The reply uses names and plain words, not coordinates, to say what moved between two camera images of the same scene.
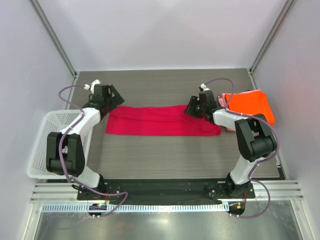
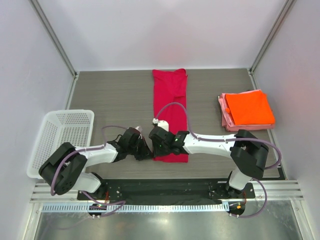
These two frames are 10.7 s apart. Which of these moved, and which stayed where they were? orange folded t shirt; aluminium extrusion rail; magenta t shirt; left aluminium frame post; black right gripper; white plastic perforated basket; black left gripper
Moved: black right gripper; black left gripper; magenta t shirt
Stayed: left aluminium frame post; aluminium extrusion rail; orange folded t shirt; white plastic perforated basket
